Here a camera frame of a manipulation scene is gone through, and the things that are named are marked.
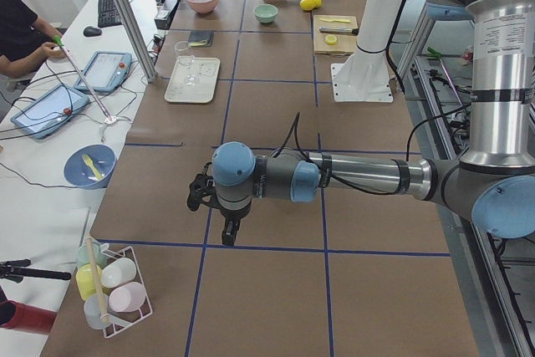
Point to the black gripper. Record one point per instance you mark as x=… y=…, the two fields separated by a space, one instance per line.
x=232 y=216

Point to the mint green bowl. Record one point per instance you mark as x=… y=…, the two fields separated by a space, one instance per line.
x=265 y=13

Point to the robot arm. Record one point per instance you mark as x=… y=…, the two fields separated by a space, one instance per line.
x=491 y=184

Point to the blue bowl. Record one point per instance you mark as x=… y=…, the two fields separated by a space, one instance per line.
x=79 y=175

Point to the white plastic cup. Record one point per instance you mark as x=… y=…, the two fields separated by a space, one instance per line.
x=119 y=272

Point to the pink plastic cup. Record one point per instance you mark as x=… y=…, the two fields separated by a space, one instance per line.
x=127 y=297

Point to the green plastic cup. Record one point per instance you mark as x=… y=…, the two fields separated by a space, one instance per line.
x=99 y=249

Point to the yellow plastic cup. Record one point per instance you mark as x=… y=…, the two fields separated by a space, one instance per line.
x=85 y=282

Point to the clear grey plastic cup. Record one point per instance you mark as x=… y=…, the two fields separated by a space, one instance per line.
x=92 y=313

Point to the cream bear tray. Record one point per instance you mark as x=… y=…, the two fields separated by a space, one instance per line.
x=206 y=70

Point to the yellow plastic fork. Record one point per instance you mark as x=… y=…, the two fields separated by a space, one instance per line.
x=90 y=164

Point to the clear wine glass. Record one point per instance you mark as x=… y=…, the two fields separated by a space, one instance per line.
x=185 y=58

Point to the grey yellow folded cloth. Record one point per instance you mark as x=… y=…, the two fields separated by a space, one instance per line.
x=200 y=38

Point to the far blue teach pendant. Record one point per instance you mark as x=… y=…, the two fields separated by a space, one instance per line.
x=107 y=70

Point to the blue teach pendant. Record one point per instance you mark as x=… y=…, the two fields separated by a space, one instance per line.
x=50 y=111
x=107 y=70

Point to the black tripod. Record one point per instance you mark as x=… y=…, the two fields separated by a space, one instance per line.
x=17 y=270

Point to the wooden cutting board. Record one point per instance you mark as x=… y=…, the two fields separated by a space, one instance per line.
x=334 y=34

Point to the lemon half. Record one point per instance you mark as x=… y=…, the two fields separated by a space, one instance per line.
x=330 y=39

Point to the near blue teach pendant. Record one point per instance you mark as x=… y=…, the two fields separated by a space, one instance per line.
x=50 y=111

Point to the red cylinder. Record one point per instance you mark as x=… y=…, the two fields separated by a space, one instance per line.
x=26 y=318

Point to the steel muddler black cap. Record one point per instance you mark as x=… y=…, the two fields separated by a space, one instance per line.
x=341 y=31

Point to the yellow plastic knife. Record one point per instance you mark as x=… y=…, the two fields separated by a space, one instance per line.
x=335 y=20

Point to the black computer mouse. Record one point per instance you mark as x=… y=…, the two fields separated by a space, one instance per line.
x=92 y=31

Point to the black keyboard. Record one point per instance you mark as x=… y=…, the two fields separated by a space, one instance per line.
x=108 y=14

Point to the pink grabber stick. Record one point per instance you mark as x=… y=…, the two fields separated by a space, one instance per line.
x=109 y=119

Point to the seated person black shirt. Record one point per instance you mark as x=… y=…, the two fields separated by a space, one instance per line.
x=27 y=40

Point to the white wire cup rack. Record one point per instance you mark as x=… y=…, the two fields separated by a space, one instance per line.
x=119 y=322

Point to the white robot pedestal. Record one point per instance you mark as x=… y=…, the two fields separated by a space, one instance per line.
x=364 y=77

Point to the aluminium frame post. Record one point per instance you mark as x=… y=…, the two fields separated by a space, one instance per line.
x=134 y=34

